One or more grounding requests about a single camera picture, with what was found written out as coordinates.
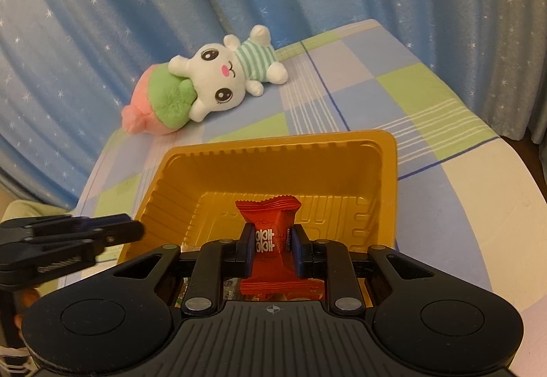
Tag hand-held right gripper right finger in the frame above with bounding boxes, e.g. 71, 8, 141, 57
294, 224, 437, 313

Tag checked tablecloth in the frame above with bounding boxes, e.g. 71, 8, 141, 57
75, 19, 547, 318

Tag rabbit and carrot plush toy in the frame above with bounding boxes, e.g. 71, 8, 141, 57
121, 24, 289, 135

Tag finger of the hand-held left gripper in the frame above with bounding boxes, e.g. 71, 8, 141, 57
0, 213, 131, 237
26, 221, 144, 251

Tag golden plastic tray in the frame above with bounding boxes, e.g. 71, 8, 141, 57
116, 130, 400, 307

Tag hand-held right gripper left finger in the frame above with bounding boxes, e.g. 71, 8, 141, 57
112, 223, 257, 315

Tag red candy with white print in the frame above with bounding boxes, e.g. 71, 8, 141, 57
234, 196, 330, 301

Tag yellow-green cloth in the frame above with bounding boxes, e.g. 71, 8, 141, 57
0, 199, 73, 226

